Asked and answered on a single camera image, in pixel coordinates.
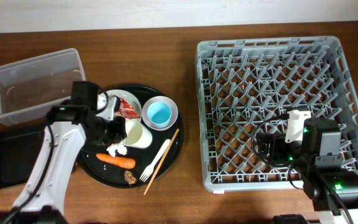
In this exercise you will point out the white bowl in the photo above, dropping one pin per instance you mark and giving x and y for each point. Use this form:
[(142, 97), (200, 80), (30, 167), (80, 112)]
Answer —
[(166, 100)]

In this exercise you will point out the light blue cup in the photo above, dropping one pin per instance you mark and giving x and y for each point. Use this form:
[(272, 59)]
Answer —
[(159, 114)]

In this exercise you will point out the orange carrot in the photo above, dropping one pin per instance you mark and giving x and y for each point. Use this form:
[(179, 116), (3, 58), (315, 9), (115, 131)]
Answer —
[(122, 162)]

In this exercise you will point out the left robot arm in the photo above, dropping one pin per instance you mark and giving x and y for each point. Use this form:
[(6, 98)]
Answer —
[(87, 117)]

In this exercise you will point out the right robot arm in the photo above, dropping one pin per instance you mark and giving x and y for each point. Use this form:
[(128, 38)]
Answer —
[(317, 158)]

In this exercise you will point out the round black tray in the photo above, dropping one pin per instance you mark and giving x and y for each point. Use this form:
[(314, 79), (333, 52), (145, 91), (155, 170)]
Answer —
[(113, 176)]

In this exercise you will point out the red snack wrapper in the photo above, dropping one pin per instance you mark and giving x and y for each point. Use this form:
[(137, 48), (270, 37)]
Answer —
[(125, 109)]

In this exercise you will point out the brown food scrap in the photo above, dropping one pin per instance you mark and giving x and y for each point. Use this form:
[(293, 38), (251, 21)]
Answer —
[(129, 177)]

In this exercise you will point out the grey dishwasher rack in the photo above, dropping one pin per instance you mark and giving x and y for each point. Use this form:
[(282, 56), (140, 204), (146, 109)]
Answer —
[(242, 85)]

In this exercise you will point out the wooden chopstick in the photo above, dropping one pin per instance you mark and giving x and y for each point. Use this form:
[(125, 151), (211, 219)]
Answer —
[(160, 162)]

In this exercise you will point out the black rectangular tray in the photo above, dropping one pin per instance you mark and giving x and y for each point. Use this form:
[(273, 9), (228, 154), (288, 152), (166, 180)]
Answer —
[(19, 150)]

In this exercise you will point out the white plastic fork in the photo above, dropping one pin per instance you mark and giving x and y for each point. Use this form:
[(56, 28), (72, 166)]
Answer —
[(148, 171)]

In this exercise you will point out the white label sticker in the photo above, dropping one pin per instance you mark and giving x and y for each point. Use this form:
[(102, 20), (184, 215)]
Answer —
[(218, 191)]

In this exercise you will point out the clear plastic bin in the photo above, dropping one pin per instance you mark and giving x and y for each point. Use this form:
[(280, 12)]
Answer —
[(30, 87)]

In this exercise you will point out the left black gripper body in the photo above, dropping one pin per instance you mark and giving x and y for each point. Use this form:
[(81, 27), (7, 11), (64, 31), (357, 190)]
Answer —
[(110, 132)]

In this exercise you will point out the cream white cup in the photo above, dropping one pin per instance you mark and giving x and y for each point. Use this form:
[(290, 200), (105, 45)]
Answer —
[(138, 136)]

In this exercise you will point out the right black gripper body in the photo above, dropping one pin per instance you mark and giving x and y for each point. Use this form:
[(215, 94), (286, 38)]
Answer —
[(281, 151)]

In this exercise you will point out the grey plate with food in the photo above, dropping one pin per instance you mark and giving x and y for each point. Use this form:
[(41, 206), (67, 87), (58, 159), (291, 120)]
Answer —
[(130, 98)]

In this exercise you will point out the crumpled white tissue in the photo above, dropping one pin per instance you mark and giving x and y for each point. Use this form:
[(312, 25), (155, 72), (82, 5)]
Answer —
[(115, 149)]

